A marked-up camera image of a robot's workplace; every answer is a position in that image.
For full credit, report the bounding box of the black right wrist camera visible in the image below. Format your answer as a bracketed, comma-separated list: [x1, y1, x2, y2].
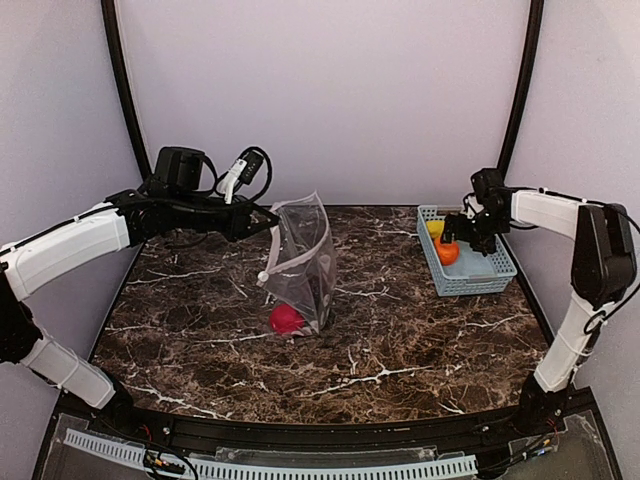
[462, 168, 504, 215]

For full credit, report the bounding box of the red apple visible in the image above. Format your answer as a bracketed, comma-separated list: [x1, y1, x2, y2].
[269, 304, 305, 335]

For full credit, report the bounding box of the black frame post right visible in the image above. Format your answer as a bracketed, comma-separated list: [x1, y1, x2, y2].
[497, 0, 545, 177]

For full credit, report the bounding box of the orange fruit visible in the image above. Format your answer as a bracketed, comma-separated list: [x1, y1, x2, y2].
[434, 237, 460, 266]

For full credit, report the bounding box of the light blue cable duct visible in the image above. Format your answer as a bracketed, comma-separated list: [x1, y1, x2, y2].
[63, 428, 478, 480]

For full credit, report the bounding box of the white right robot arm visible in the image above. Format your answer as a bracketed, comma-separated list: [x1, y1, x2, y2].
[437, 184, 639, 403]

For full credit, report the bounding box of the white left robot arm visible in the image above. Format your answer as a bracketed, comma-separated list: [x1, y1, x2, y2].
[1, 190, 277, 410]

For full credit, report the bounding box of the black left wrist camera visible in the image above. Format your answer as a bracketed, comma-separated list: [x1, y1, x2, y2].
[214, 146, 273, 205]

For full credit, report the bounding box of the black front rail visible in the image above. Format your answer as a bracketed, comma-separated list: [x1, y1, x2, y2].
[67, 388, 599, 465]

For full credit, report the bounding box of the white zipper slider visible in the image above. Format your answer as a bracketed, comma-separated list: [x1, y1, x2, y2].
[257, 271, 269, 286]

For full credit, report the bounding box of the black frame post left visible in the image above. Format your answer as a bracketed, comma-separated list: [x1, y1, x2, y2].
[100, 0, 151, 180]

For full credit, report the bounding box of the light blue perforated basket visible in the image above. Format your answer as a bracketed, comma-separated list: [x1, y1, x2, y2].
[416, 205, 517, 297]

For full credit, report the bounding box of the black frame post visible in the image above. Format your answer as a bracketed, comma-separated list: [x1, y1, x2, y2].
[497, 0, 545, 177]
[100, 0, 151, 180]

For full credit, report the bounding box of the clear zip top bag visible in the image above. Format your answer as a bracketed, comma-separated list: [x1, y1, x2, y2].
[257, 192, 337, 336]

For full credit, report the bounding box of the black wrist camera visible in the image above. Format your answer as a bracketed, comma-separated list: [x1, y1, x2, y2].
[214, 146, 273, 205]
[462, 168, 504, 215]

